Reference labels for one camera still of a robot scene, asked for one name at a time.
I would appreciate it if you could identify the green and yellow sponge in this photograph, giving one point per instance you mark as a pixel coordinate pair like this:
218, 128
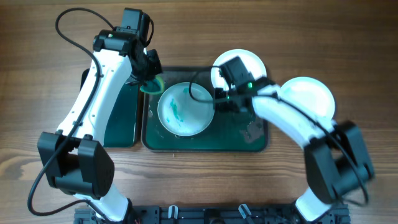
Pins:
153, 87

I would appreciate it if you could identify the small black water tray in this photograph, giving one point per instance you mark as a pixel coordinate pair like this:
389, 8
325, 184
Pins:
117, 125

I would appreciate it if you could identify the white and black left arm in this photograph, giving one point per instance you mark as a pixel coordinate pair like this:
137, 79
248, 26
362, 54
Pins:
74, 159

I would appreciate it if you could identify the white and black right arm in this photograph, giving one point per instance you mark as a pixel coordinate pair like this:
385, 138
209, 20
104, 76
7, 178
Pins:
337, 161

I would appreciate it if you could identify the large dark serving tray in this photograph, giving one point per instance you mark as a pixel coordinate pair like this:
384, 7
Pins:
228, 132

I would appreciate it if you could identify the white plate with green stain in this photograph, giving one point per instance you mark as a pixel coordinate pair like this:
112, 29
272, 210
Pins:
180, 114

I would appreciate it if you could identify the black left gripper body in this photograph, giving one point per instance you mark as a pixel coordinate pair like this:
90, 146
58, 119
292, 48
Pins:
148, 70

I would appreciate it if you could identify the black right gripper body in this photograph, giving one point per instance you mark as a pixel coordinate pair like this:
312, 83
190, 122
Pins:
222, 101

